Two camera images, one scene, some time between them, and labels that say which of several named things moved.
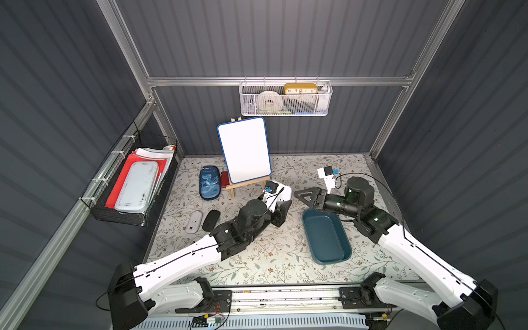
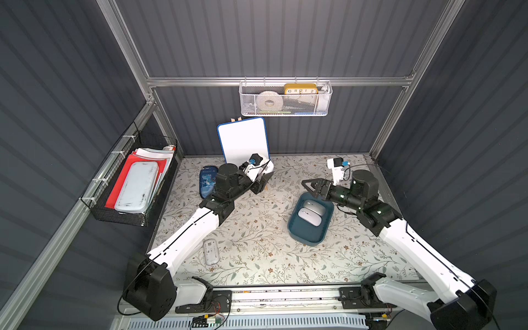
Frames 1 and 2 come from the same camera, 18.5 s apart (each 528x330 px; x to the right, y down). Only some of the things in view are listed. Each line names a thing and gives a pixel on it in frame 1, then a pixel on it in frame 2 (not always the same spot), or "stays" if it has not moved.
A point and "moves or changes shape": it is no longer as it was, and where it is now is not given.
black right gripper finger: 313,192 → 317,185
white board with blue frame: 245,149 stays
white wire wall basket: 285,98 stays
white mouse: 194,222 moves or changes shape
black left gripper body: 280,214 → 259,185
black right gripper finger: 307,201 → 322,190
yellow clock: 300,89 stays
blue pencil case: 210,183 stays
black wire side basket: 128,186 stays
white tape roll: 269,100 stays
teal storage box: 327,240 moves or changes shape
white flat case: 136,190 stays
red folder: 111,203 stays
